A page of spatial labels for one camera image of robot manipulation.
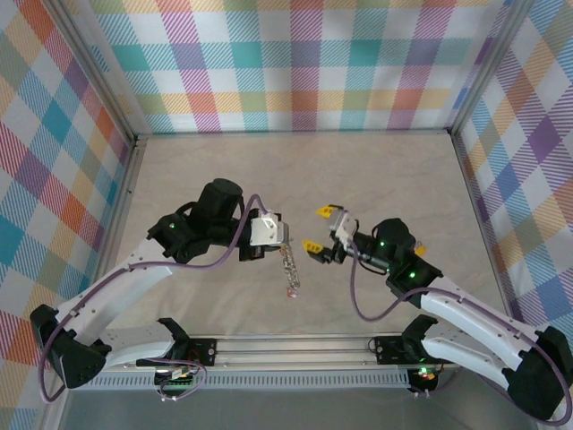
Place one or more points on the thin aluminium frame rail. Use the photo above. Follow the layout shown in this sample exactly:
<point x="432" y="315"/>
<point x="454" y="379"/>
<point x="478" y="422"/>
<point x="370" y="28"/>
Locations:
<point x="471" y="188"/>
<point x="127" y="188"/>

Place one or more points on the aluminium frame post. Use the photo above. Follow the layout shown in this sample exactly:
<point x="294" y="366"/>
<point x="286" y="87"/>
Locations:
<point x="89" y="67"/>
<point x="492" y="58"/>

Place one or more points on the controller board with green connector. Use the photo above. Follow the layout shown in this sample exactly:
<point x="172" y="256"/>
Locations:
<point x="179" y="374"/>

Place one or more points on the wide grooved aluminium frame rail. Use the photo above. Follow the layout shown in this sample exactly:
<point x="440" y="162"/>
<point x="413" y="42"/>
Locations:
<point x="291" y="351"/>

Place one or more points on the grey metal panel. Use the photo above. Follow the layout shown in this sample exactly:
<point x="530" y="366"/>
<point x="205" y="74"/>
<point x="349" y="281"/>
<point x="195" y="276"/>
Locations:
<point x="291" y="412"/>

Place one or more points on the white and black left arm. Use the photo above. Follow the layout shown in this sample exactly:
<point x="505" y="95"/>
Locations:
<point x="116" y="282"/>

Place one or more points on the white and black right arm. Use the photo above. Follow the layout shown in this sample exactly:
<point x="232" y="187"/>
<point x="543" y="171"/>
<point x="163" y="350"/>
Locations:
<point x="470" y="313"/>

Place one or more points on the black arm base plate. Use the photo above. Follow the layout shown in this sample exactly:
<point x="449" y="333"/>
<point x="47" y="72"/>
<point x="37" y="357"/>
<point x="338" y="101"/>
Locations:
<point x="389" y="351"/>
<point x="203" y="351"/>

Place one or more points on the controller board with lit LED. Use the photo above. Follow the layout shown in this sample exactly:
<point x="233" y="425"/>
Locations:
<point x="425" y="375"/>

